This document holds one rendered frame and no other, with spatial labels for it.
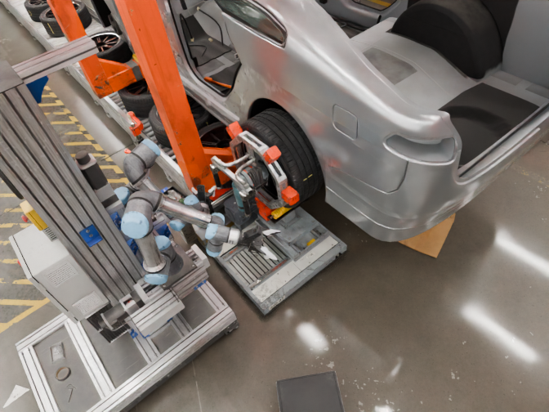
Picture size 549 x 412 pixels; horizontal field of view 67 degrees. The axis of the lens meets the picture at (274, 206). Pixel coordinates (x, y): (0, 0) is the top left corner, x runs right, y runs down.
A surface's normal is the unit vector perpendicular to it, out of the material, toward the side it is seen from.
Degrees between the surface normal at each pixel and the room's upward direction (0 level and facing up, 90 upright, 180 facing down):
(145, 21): 90
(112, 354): 0
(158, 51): 90
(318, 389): 0
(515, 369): 0
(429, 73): 22
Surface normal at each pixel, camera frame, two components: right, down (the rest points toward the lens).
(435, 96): 0.10, -0.44
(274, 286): -0.11, -0.66
